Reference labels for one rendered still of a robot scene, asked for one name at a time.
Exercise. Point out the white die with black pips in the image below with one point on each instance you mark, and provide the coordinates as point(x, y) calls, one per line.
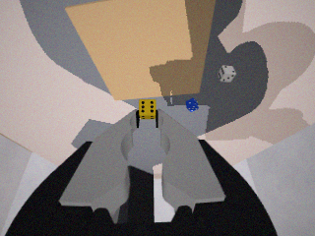
point(226, 73)

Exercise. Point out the tan flat mat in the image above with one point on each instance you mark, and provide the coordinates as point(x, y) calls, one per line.
point(146, 48)

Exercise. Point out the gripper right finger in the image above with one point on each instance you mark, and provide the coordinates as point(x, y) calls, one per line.
point(194, 174)

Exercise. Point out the yellow die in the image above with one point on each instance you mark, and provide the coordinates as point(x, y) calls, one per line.
point(147, 108)

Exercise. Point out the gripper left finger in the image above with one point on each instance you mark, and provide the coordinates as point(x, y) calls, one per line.
point(95, 175)

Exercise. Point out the blue die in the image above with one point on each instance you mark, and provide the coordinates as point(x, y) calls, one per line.
point(192, 104)

